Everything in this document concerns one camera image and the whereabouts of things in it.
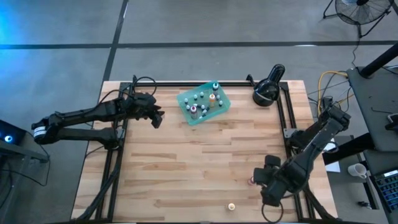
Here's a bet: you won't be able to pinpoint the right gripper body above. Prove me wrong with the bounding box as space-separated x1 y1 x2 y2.
260 154 308 208

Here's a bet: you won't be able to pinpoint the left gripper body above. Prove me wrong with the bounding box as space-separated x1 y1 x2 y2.
125 91 159 121

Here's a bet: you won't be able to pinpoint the teal plastic bin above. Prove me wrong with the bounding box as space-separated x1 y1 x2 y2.
176 80 232 126

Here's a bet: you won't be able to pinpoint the white paper sheet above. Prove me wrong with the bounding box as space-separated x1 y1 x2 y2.
323 141 341 174

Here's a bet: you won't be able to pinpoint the white mug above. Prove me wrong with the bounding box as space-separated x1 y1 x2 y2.
347 162 369 180

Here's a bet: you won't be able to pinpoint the black desk lamp head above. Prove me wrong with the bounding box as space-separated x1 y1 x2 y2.
252 63 286 108

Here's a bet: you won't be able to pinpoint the black keyboard teal keys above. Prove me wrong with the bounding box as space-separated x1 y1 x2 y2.
373 169 398 215

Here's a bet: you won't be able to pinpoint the black side desk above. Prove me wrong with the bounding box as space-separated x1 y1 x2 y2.
322 66 398 166

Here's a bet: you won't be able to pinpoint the black metal stand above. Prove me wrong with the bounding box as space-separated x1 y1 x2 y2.
0 146 51 187

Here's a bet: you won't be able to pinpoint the black computer blue light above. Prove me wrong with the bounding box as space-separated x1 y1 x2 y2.
0 119 27 154

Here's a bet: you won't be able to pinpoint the black pole stand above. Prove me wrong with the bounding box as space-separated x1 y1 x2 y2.
359 43 398 79

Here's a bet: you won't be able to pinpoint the black floor fan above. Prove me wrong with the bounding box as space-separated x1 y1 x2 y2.
322 0 394 39

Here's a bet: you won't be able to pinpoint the black aluminium frame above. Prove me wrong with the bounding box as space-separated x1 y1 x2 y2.
74 74 340 224

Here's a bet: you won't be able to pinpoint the yellow cable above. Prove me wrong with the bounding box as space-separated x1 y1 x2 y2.
317 70 355 119

